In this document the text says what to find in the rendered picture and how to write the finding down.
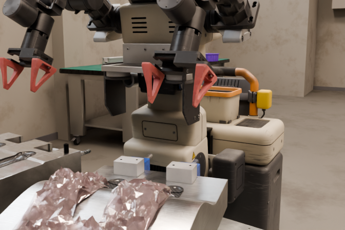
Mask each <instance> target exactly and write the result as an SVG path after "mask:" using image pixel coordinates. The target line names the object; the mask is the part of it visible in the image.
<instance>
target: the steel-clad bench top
mask: <svg viewBox="0 0 345 230"><path fill-rule="evenodd" d="M218 230H263V229H260V228H256V227H253V226H250V225H246V224H243V223H240V222H237V221H233V220H230V219H227V218H222V220H221V223H220V225H219V227H218Z"/></svg>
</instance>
